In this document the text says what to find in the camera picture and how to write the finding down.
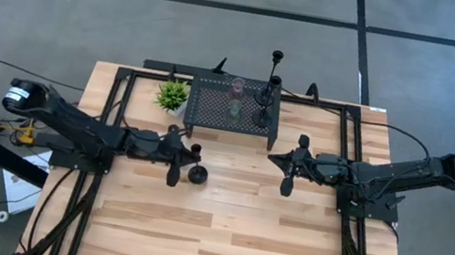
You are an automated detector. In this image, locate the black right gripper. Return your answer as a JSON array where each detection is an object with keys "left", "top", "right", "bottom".
[{"left": 261, "top": 128, "right": 325, "bottom": 203}]

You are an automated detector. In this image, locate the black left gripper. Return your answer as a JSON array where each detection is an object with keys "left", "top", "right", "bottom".
[{"left": 152, "top": 121, "right": 208, "bottom": 192}]

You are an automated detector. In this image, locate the short black candlestick holder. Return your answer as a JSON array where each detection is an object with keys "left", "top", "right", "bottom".
[{"left": 183, "top": 141, "right": 214, "bottom": 187}]

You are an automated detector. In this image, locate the tall black candlestick holder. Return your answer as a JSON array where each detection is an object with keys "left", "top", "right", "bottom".
[
  {"left": 252, "top": 47, "right": 287, "bottom": 109},
  {"left": 250, "top": 72, "right": 284, "bottom": 131}
]

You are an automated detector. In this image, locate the clear ribbed glass candle holder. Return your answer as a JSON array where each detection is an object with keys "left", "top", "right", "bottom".
[{"left": 222, "top": 97, "right": 246, "bottom": 127}]

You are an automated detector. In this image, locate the pink ribbed glass candle holder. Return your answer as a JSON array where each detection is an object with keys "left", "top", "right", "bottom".
[{"left": 226, "top": 74, "right": 249, "bottom": 102}]

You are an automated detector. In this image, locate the black perforated metal shelf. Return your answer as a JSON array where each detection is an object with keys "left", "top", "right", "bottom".
[{"left": 179, "top": 68, "right": 288, "bottom": 154}]

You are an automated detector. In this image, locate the small green potted plant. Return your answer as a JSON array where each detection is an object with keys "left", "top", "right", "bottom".
[{"left": 152, "top": 75, "right": 193, "bottom": 121}]

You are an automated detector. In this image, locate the black curved hook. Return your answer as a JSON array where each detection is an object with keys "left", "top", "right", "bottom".
[{"left": 303, "top": 80, "right": 323, "bottom": 103}]

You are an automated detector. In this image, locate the black desk leg bar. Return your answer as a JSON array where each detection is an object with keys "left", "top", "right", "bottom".
[{"left": 0, "top": 116, "right": 58, "bottom": 190}]

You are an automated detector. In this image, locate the white paper sheet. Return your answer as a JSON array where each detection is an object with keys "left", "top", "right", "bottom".
[{"left": 0, "top": 142, "right": 54, "bottom": 220}]

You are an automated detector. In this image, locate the black table frame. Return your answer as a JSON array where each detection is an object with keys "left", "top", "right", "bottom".
[{"left": 16, "top": 51, "right": 441, "bottom": 255}]

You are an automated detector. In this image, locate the black pointed bracket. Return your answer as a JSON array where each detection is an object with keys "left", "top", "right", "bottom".
[{"left": 211, "top": 54, "right": 229, "bottom": 76}]

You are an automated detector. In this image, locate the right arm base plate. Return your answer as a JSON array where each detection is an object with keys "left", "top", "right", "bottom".
[{"left": 332, "top": 182, "right": 404, "bottom": 226}]

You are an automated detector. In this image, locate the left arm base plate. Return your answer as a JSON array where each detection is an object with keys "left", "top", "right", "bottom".
[{"left": 47, "top": 144, "right": 116, "bottom": 177}]

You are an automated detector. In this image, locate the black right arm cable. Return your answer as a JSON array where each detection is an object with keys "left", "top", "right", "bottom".
[{"left": 271, "top": 87, "right": 439, "bottom": 162}]

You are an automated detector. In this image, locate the yellow cable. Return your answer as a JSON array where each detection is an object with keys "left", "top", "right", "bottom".
[{"left": 0, "top": 112, "right": 39, "bottom": 148}]

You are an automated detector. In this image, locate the black hanging cable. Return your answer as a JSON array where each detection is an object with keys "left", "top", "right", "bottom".
[{"left": 24, "top": 162, "right": 78, "bottom": 255}]

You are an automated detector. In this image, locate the thin black floor cable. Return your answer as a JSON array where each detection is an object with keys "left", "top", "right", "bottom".
[{"left": 0, "top": 57, "right": 89, "bottom": 92}]

